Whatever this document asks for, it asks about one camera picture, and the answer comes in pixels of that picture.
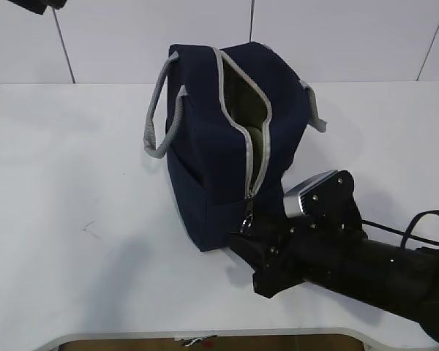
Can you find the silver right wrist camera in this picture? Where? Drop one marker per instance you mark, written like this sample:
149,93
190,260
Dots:
296,199

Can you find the pale green lunch box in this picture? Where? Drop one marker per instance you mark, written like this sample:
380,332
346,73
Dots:
247,109

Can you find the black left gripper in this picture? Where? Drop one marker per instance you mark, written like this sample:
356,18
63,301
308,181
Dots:
39,6

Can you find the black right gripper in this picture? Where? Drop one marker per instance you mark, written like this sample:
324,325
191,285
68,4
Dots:
288,252

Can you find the navy blue lunch bag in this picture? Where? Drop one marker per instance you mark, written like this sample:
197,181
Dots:
209,155

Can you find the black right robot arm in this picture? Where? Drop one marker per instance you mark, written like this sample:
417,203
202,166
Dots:
395,279

